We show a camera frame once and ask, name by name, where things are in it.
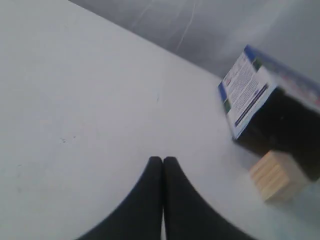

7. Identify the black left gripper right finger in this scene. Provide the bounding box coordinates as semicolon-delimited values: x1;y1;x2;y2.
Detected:
162;156;250;240

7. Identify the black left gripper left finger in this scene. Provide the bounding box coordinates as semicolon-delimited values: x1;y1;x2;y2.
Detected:
79;156;163;240

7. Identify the light wooden cube block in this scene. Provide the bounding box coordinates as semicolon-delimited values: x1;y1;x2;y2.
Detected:
249;150;309;203

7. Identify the blue white cardboard box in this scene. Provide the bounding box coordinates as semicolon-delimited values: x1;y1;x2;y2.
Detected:
218;45;320;181

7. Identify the white backdrop curtain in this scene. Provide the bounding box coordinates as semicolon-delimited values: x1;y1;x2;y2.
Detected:
76;0;320;81

